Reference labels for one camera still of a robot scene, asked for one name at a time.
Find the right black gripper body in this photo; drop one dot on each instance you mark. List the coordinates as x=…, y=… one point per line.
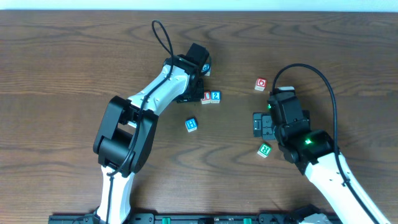
x=262, y=125

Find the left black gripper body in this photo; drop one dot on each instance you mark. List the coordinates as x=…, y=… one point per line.
x=193, y=94

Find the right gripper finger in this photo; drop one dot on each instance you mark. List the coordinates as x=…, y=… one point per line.
x=257, y=124
x=267, y=127

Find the red letter I block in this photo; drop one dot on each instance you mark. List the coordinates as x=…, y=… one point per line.
x=206, y=98

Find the blue number 2 block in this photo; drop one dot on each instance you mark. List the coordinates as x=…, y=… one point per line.
x=215, y=97

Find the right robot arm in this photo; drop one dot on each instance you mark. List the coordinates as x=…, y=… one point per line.
x=335, y=180

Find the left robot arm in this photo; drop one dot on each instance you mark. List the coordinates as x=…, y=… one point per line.
x=126, y=133

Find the blue letter P block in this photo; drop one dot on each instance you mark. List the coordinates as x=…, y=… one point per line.
x=206, y=70

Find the green letter R block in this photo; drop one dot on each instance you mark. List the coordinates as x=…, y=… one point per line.
x=264, y=150

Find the blue letter H block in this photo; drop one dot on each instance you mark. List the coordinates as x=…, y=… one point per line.
x=191, y=124

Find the red letter O block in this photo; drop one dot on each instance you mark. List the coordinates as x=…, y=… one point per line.
x=261, y=84

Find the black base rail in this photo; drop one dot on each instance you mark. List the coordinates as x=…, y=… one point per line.
x=148, y=218

